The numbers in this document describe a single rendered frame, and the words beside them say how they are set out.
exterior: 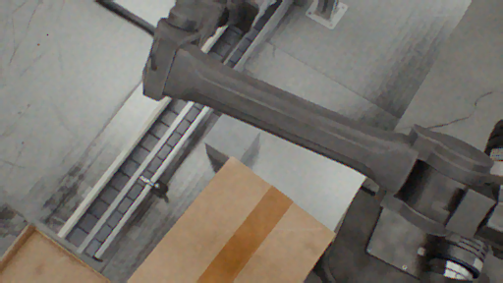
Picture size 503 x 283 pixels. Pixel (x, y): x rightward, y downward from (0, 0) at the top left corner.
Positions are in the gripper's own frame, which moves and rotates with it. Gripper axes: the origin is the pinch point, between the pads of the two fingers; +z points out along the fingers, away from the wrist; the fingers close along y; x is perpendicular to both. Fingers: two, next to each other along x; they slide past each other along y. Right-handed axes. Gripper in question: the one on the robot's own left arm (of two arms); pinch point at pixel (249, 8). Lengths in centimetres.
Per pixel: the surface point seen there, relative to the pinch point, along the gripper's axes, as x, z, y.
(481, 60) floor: -2, 128, -71
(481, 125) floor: 19, 108, -84
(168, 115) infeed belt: 28.2, -17.9, 1.9
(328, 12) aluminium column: -6.0, 15.5, -16.0
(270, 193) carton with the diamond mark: 18, -41, -31
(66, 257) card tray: 61, -42, 2
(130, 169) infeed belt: 40.0, -28.7, 1.5
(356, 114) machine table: 11.0, 4.2, -36.4
